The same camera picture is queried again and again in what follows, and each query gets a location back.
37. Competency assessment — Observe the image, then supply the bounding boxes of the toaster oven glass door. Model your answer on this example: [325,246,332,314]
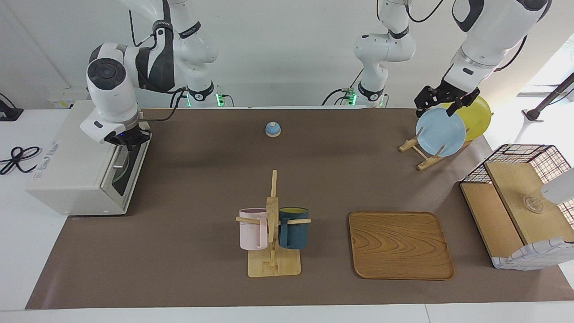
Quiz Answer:
[101,130,152,215]

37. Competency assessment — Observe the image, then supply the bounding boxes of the beige toaster oven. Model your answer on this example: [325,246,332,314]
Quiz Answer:
[26,100,152,217]

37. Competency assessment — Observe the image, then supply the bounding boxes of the yellow plate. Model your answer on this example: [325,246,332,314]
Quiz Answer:
[442,96,492,142]

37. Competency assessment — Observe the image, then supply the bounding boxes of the light blue plate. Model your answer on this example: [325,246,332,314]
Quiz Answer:
[415,108,467,157]

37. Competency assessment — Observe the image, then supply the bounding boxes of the wooden plate rack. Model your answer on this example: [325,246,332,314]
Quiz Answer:
[399,127,474,171]

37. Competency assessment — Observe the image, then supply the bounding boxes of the white power strip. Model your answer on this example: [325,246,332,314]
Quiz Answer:
[47,87,90,109]

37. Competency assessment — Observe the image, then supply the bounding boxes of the black stand pole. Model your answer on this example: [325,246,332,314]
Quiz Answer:
[522,72,574,122]

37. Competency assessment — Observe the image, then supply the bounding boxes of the clear glass cup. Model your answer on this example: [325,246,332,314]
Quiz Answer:
[522,194,544,214]

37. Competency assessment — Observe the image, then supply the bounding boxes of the black clamp base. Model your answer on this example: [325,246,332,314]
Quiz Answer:
[0,93,24,122]

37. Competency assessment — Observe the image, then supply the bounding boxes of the white cylindrical device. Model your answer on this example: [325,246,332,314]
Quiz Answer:
[540,167,574,205]

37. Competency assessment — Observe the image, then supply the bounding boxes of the brown table mat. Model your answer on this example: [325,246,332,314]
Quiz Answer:
[26,108,574,310]

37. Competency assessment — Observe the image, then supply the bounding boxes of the brown wooden tray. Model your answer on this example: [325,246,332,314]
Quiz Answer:
[348,211,455,281]

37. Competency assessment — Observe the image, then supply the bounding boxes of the pink mug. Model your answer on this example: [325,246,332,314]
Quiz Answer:
[239,208,270,251]

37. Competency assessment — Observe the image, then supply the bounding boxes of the white checked fabric liner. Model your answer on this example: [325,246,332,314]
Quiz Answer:
[492,236,574,271]

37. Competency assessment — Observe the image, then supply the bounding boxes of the dark blue mug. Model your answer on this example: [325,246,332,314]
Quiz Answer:
[278,206,309,250]

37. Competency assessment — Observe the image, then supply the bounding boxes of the wooden mug tree stand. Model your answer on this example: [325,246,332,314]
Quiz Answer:
[236,170,311,278]

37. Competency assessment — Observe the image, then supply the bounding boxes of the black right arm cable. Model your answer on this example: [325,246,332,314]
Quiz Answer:
[128,9,189,122]

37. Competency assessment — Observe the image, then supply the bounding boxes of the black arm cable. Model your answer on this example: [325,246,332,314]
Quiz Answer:
[404,0,527,72]
[128,9,189,122]

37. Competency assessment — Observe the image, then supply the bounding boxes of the black base cable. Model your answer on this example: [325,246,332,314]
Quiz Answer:
[170,87,191,108]
[322,67,365,107]

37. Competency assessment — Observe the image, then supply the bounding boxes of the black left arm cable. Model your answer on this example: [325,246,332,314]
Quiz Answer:
[404,0,527,72]

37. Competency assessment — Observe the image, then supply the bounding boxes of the wire basket with wooden shelves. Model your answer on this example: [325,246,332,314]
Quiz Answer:
[459,144,574,271]

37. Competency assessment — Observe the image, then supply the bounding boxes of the black coiled cable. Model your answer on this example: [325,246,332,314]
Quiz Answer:
[0,146,42,175]

